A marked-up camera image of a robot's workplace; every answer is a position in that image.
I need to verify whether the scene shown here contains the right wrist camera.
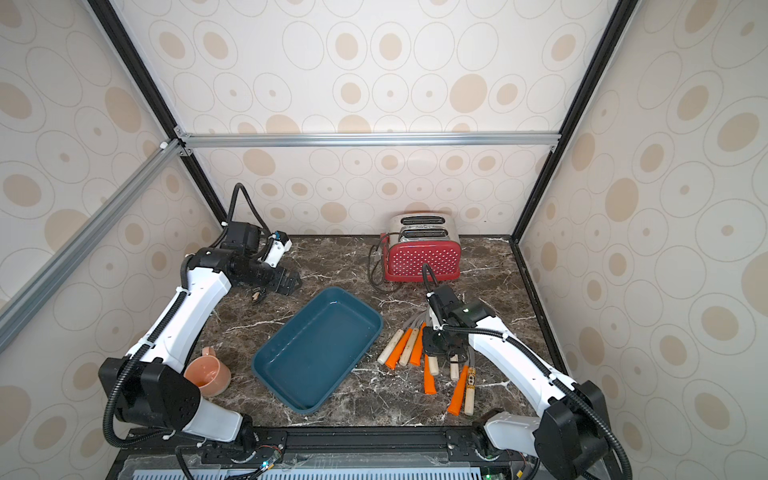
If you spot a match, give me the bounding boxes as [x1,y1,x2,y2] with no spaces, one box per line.
[427,285,464,329]

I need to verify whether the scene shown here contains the horizontal aluminium bar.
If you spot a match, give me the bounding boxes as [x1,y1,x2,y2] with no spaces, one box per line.
[181,131,561,148]

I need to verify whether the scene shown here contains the black toaster power cord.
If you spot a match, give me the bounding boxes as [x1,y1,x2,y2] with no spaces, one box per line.
[367,233,397,290]

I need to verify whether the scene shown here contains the orange handle sickle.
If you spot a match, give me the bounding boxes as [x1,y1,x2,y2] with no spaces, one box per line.
[378,312,426,370]
[447,364,467,416]
[424,354,437,395]
[409,313,429,366]

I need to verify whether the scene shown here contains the pink plastic cup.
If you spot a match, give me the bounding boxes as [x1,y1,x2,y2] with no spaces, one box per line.
[184,347,231,398]

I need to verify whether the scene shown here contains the teal rectangular storage tray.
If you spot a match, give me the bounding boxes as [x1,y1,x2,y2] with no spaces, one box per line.
[252,287,383,415]

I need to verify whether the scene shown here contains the left diagonal aluminium bar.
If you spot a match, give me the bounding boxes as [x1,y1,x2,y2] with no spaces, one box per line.
[1,139,182,350]

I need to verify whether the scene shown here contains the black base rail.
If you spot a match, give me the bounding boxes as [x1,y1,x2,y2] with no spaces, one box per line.
[107,426,558,479]

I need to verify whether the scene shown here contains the small black plug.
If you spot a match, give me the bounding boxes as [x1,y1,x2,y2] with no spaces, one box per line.
[251,287,268,304]

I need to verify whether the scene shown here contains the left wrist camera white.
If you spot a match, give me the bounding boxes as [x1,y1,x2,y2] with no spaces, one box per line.
[262,231,292,268]

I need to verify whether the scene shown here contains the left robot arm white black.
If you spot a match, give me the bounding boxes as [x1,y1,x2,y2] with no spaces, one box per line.
[98,183,302,457]

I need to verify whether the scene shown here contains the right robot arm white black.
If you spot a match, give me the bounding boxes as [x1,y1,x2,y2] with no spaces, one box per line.
[422,265,633,479]

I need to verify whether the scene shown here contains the red polka dot toaster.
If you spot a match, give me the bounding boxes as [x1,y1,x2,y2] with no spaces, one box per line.
[382,211,462,283]

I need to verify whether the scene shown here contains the wooden handle sickle labelled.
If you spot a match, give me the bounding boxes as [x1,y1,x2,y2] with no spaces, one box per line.
[464,347,476,416]

